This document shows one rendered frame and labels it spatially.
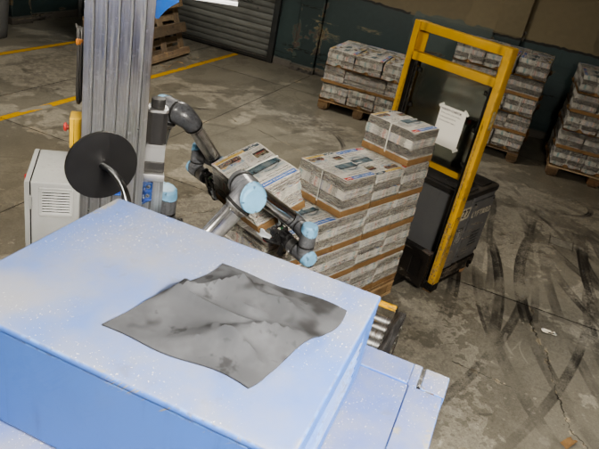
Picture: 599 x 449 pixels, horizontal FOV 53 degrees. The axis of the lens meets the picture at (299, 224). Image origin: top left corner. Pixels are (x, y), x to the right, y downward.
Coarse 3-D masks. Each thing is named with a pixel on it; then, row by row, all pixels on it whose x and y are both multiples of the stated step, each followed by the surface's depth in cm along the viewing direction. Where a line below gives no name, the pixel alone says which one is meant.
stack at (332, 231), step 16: (304, 208) 356; (320, 208) 362; (368, 208) 374; (384, 208) 388; (240, 224) 325; (320, 224) 342; (336, 224) 354; (352, 224) 368; (368, 224) 381; (384, 224) 396; (240, 240) 326; (256, 240) 317; (320, 240) 349; (336, 240) 361; (368, 240) 389; (288, 256) 332; (320, 256) 358; (336, 256) 369; (352, 256) 383; (368, 256) 400; (320, 272) 365; (336, 272) 379; (352, 272) 394; (368, 272) 409
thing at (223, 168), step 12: (252, 144) 310; (228, 156) 303; (240, 156) 302; (252, 156) 302; (264, 156) 302; (216, 168) 298; (228, 168) 296; (240, 168) 296; (216, 180) 305; (228, 192) 298
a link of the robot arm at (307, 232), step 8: (296, 224) 274; (304, 224) 267; (312, 224) 269; (296, 232) 273; (304, 232) 267; (312, 232) 266; (304, 240) 268; (312, 240) 268; (304, 248) 270; (312, 248) 271
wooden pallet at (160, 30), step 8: (168, 8) 904; (176, 8) 944; (160, 16) 901; (168, 16) 927; (176, 16) 945; (160, 24) 902; (168, 24) 927; (176, 24) 926; (184, 24) 947; (160, 32) 884; (168, 32) 905; (176, 32) 927; (160, 40) 903; (168, 40) 929; (176, 40) 951; (160, 48) 908; (168, 48) 929; (176, 48) 952; (184, 48) 949; (152, 56) 867; (160, 56) 886; (168, 56) 907; (176, 56) 930
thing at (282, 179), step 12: (264, 168) 294; (276, 168) 292; (288, 168) 291; (264, 180) 285; (276, 180) 284; (288, 180) 287; (276, 192) 287; (288, 192) 292; (300, 192) 297; (288, 204) 296; (252, 216) 287; (264, 216) 289
